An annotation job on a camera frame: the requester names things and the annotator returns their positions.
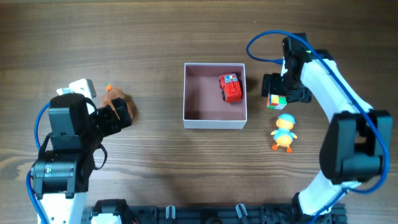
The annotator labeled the brown plush toy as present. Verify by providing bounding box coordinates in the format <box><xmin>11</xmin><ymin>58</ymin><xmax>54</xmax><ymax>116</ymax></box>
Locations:
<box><xmin>101</xmin><ymin>84</ymin><xmax>136</xmax><ymax>119</ymax></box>

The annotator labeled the blue left cable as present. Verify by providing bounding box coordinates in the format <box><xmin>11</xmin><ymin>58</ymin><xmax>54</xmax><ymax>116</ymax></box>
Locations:
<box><xmin>25</xmin><ymin>101</ymin><xmax>52</xmax><ymax>224</ymax></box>

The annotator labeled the blue right cable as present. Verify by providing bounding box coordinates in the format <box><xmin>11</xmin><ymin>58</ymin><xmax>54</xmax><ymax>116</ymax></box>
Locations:
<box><xmin>246</xmin><ymin>29</ymin><xmax>391</xmax><ymax>224</ymax></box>

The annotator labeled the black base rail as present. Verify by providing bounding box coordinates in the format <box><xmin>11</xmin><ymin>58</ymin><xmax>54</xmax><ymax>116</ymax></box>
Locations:
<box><xmin>81</xmin><ymin>198</ymin><xmax>348</xmax><ymax>224</ymax></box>

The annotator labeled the red toy truck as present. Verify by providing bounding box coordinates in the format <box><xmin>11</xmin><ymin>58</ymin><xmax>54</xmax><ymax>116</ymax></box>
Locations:
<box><xmin>219</xmin><ymin>73</ymin><xmax>243</xmax><ymax>103</ymax></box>

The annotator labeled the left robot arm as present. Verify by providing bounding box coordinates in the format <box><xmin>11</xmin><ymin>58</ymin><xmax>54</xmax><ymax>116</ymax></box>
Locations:
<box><xmin>26</xmin><ymin>93</ymin><xmax>132</xmax><ymax>223</ymax></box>

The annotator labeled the blue cable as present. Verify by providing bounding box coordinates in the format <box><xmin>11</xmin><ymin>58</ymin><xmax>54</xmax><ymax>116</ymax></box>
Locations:
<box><xmin>246</xmin><ymin>29</ymin><xmax>391</xmax><ymax>224</ymax></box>
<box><xmin>25</xmin><ymin>101</ymin><xmax>52</xmax><ymax>224</ymax></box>

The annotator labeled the small colourful puzzle cube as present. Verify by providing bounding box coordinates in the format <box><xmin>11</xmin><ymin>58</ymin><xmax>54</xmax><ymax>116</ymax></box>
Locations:
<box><xmin>267</xmin><ymin>94</ymin><xmax>287</xmax><ymax>110</ymax></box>

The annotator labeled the white box pink interior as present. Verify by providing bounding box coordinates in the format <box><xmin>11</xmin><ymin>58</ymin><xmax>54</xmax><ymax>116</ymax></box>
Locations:
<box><xmin>183</xmin><ymin>63</ymin><xmax>248</xmax><ymax>129</ymax></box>

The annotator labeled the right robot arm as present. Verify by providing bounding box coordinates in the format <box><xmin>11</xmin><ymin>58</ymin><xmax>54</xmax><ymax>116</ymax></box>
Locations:
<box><xmin>261</xmin><ymin>32</ymin><xmax>392</xmax><ymax>222</ymax></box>

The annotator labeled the yellow toy duck blue hat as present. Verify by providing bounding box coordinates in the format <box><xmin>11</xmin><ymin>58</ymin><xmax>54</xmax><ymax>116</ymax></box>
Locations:
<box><xmin>271</xmin><ymin>113</ymin><xmax>298</xmax><ymax>153</ymax></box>

